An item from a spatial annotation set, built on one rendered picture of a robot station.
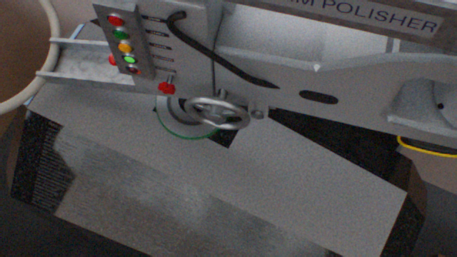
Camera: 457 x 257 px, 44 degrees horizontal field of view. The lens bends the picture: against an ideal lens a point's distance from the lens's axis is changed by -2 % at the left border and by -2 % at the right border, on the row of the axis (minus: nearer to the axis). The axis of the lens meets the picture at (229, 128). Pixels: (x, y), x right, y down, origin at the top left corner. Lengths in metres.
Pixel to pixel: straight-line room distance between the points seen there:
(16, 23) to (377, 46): 2.18
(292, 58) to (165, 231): 0.79
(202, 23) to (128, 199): 0.81
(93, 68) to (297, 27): 0.71
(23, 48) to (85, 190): 1.24
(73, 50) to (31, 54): 1.13
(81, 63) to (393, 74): 0.94
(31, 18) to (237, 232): 1.70
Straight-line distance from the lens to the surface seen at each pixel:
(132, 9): 1.04
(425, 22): 0.91
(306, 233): 1.60
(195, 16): 1.02
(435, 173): 2.63
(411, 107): 1.29
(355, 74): 1.10
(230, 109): 1.21
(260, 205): 1.60
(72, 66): 1.70
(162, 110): 1.67
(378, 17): 0.91
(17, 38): 2.92
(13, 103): 1.70
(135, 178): 1.68
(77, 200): 1.83
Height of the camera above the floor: 2.38
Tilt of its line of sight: 69 degrees down
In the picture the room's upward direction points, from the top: 1 degrees counter-clockwise
